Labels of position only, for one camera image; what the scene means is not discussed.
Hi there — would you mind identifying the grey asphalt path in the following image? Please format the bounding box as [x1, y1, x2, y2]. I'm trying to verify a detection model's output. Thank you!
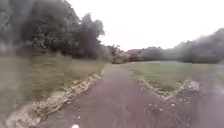
[33, 63, 224, 128]

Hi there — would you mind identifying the group of dark trees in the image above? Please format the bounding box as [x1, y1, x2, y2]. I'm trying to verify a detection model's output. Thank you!
[0, 0, 114, 63]

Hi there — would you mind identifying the row of bushes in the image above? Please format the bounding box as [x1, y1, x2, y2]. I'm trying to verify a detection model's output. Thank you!
[111, 28, 224, 65]

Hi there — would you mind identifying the grass verge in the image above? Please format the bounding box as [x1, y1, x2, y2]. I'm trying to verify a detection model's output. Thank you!
[121, 60, 224, 98]
[0, 53, 109, 128]

